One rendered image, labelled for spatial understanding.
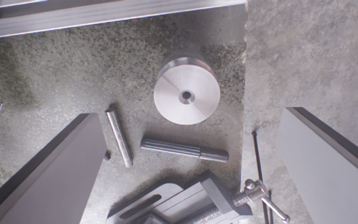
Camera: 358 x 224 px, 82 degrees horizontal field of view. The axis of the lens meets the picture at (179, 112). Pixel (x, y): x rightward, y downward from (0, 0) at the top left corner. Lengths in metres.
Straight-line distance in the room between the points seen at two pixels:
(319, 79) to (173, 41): 1.23
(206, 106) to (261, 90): 1.11
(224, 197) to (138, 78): 0.17
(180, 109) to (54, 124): 0.15
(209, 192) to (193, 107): 0.14
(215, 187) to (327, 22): 1.12
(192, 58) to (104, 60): 0.08
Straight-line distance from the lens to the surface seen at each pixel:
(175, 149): 0.23
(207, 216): 0.30
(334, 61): 1.38
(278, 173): 1.72
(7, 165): 0.34
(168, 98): 0.16
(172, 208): 0.31
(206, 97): 0.16
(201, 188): 0.28
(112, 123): 0.22
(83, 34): 0.20
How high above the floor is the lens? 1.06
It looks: 59 degrees down
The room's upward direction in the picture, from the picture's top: 179 degrees counter-clockwise
